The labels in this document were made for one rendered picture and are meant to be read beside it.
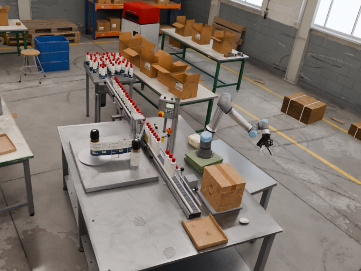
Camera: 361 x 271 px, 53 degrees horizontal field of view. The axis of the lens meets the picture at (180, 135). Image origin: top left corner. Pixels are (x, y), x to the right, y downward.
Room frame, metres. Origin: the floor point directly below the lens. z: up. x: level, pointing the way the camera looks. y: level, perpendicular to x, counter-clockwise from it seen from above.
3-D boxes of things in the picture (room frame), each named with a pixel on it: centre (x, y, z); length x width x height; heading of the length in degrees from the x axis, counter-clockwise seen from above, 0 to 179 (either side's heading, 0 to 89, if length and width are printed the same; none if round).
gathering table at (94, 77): (5.12, 1.20, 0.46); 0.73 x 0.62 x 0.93; 28
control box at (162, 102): (3.12, 0.16, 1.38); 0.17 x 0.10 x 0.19; 83
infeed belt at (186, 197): (2.98, 0.18, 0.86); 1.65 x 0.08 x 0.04; 28
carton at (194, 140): (3.44, -0.19, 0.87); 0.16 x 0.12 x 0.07; 44
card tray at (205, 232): (2.11, -0.29, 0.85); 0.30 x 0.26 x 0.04; 28
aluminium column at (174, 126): (3.09, 0.07, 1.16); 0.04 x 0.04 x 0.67; 28
